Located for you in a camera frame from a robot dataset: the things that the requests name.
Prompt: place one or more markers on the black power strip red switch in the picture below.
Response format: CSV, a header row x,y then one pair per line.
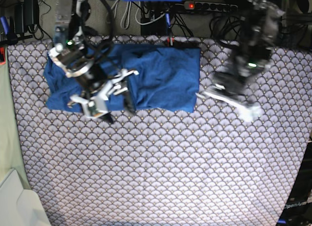
x,y
209,6

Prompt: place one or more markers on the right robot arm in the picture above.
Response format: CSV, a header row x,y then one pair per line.
x,y
89,65

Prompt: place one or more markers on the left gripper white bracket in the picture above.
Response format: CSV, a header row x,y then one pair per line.
x,y
248,112

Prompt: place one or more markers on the black adapter top left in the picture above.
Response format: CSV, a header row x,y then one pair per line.
x,y
26,16

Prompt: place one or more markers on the red black table clamp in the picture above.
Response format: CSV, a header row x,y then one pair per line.
x,y
170,41

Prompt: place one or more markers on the red clamp left edge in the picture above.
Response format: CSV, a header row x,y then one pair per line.
x,y
2,56

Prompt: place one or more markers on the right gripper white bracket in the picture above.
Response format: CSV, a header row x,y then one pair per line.
x,y
94,104

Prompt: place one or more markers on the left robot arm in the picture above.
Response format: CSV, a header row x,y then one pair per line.
x,y
259,28

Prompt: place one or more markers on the blue long-sleeve T-shirt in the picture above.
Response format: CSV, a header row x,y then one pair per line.
x,y
168,78

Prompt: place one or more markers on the black OpenArm case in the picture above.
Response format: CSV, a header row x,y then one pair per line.
x,y
298,208

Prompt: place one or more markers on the white plastic bin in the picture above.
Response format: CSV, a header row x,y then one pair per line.
x,y
19,206

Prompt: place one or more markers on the patterned fan-motif tablecloth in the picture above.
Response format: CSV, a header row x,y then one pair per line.
x,y
165,168

